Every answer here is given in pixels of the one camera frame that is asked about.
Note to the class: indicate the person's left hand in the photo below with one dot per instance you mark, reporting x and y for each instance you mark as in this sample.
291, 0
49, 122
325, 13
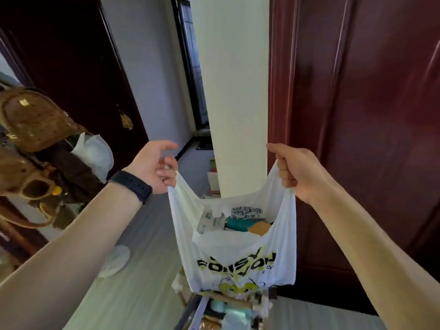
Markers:
147, 168

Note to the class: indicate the person's right hand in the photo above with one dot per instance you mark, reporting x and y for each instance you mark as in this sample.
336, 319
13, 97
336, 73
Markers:
302, 171

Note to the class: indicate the orange clear applicator tube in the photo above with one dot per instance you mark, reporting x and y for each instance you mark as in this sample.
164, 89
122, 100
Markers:
259, 228

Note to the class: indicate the teal bottle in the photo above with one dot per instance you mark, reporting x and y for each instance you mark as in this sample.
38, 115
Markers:
240, 224

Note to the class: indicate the white box with teal circle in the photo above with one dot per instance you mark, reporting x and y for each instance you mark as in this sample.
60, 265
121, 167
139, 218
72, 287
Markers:
209, 221

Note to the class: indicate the white plastic bag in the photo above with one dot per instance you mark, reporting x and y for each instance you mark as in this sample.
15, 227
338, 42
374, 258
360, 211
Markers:
94, 154
233, 250

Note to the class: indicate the person's left forearm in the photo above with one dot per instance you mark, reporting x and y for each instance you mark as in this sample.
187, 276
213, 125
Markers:
62, 257

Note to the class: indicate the person's right forearm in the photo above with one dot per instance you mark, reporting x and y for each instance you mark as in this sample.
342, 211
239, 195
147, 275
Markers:
378, 257

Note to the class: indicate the hanging white plastic bag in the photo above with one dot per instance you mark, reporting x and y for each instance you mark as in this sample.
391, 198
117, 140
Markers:
94, 154

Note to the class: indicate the black smartwatch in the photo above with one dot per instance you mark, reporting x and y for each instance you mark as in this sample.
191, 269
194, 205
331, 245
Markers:
132, 185

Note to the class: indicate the dark door mat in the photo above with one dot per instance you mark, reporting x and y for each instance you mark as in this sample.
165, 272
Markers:
204, 146

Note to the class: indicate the stacked white red boxes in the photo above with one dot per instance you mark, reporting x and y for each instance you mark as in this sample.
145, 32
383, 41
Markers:
213, 182

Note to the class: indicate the dark brown hanging garment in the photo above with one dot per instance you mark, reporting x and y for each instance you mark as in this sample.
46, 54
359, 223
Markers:
75, 175

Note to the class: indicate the reddish brown wooden door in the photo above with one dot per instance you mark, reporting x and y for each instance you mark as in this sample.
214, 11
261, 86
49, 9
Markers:
361, 99

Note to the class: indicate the black framed glass door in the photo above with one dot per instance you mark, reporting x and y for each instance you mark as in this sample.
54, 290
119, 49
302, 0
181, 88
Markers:
192, 65

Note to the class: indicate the brown woven backpack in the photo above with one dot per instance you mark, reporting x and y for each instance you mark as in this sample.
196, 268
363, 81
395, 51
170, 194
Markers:
34, 120

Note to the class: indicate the brown leather handbag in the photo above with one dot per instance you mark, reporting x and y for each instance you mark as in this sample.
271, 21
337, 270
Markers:
24, 182

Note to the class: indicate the dark brown door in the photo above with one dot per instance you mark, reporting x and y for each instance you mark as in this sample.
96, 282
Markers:
68, 58

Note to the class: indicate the pale teal package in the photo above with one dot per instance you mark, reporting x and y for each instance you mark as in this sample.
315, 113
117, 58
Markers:
237, 317

